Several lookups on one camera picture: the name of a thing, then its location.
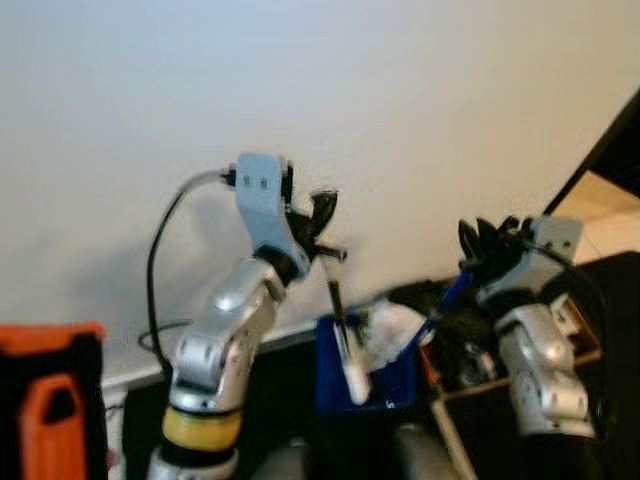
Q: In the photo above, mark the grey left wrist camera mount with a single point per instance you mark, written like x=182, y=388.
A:
x=262, y=200

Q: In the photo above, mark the brown cardboard box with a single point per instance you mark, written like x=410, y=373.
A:
x=590, y=350

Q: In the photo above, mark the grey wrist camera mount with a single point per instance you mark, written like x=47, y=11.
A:
x=262, y=200
x=552, y=250

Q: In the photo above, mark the black door leaf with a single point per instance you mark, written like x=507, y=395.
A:
x=625, y=160

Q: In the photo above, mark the grey left robot leg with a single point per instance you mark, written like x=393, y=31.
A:
x=275, y=462

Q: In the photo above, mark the grey robot leg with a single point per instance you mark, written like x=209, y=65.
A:
x=275, y=462
x=420, y=455

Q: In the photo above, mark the grey right robot leg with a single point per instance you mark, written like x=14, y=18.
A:
x=420, y=455

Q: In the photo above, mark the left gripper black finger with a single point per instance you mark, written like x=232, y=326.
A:
x=325, y=210
x=328, y=251

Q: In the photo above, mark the black and white hand brush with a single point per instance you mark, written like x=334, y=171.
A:
x=352, y=365

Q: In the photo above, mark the white baseboard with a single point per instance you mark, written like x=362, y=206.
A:
x=140, y=370

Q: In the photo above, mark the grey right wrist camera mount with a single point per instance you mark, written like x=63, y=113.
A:
x=552, y=250

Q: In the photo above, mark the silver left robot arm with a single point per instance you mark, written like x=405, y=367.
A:
x=225, y=340

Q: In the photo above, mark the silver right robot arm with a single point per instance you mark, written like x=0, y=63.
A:
x=540, y=365

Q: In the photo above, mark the crumpled white paper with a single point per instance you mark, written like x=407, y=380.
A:
x=392, y=328

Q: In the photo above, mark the orange and black case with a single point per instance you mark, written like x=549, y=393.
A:
x=45, y=420

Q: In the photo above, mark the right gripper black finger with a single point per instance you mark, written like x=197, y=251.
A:
x=470, y=245
x=502, y=233

